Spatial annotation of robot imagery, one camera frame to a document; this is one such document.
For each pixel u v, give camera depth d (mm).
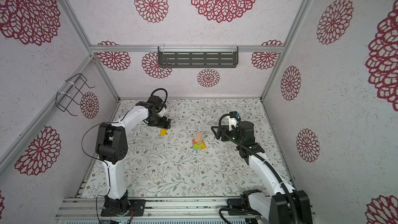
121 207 650
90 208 748
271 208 432
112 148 540
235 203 748
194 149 931
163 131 1006
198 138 876
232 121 727
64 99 730
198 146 931
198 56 942
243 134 639
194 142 950
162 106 891
